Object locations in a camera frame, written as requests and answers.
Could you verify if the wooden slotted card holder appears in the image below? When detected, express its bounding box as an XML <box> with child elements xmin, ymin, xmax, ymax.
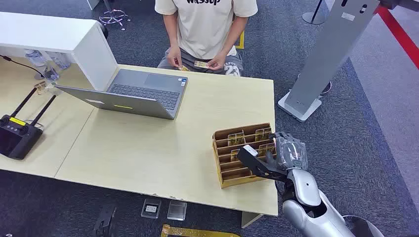
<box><xmin>212</xmin><ymin>122</ymin><xmax>278</xmax><ymax>190</ymax></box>

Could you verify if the grey open laptop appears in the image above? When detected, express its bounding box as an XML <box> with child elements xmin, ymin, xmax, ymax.
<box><xmin>55</xmin><ymin>69</ymin><xmax>189</xmax><ymax>120</ymax></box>

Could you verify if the person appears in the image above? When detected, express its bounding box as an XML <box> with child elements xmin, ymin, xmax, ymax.
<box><xmin>154</xmin><ymin>0</ymin><xmax>259</xmax><ymax>78</ymax></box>

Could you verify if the person's right hand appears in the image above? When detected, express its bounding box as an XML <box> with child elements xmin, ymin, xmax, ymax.
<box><xmin>166</xmin><ymin>45</ymin><xmax>183</xmax><ymax>70</ymax></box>

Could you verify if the chrome chair base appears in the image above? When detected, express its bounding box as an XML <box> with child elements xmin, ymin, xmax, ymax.
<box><xmin>98</xmin><ymin>8</ymin><xmax>131</xmax><ymax>32</ymax></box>

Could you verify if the black floor bracket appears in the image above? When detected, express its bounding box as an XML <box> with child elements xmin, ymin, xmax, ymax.
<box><xmin>93</xmin><ymin>205</ymin><xmax>118</xmax><ymax>237</ymax></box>

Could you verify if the floor cover plate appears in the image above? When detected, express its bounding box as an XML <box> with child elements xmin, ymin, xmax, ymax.
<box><xmin>167</xmin><ymin>200</ymin><xmax>188</xmax><ymax>221</ymax></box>

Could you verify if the person's left hand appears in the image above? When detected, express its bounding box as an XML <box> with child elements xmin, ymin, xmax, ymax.
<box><xmin>206</xmin><ymin>52</ymin><xmax>227</xmax><ymax>71</ymax></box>

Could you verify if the yellow floor tape strip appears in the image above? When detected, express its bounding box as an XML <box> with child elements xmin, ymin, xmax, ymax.
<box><xmin>160</xmin><ymin>224</ymin><xmax>242</xmax><ymax>237</ymax></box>

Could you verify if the black cable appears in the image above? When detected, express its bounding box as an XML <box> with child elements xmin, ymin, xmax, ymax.
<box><xmin>0</xmin><ymin>54</ymin><xmax>45</xmax><ymax>78</ymax></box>

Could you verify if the clear plastic water bottle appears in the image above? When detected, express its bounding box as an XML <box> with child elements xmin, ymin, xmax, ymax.
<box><xmin>49</xmin><ymin>51</ymin><xmax>71</xmax><ymax>70</ymax></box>
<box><xmin>24</xmin><ymin>49</ymin><xmax>47</xmax><ymax>68</ymax></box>

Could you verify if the black remote controller with antennas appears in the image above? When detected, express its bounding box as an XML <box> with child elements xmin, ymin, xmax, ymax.
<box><xmin>0</xmin><ymin>87</ymin><xmax>57</xmax><ymax>160</ymax></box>

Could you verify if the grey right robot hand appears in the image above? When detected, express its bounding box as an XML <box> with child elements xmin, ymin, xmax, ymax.
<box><xmin>265</xmin><ymin>131</ymin><xmax>309</xmax><ymax>174</ymax></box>

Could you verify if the grey kiosk stand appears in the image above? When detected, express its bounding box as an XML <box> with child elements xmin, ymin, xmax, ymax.
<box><xmin>277</xmin><ymin>0</ymin><xmax>380</xmax><ymax>123</ymax></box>

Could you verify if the metal stanchion base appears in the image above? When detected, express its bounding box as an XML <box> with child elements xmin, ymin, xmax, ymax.
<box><xmin>301</xmin><ymin>0</ymin><xmax>329</xmax><ymax>26</ymax></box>

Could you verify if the white desk shelf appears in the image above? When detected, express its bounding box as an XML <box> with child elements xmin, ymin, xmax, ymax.
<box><xmin>0</xmin><ymin>11</ymin><xmax>119</xmax><ymax>92</ymax></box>

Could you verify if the red barrier tape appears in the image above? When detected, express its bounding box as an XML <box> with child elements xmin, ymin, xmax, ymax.
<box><xmin>374</xmin><ymin>4</ymin><xmax>419</xmax><ymax>70</ymax></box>

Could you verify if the table leg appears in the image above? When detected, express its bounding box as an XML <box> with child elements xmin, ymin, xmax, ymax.
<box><xmin>241</xmin><ymin>211</ymin><xmax>264</xmax><ymax>229</ymax></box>

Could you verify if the floor socket box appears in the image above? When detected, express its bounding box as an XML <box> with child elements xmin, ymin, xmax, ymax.
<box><xmin>140</xmin><ymin>198</ymin><xmax>162</xmax><ymax>219</ymax></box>

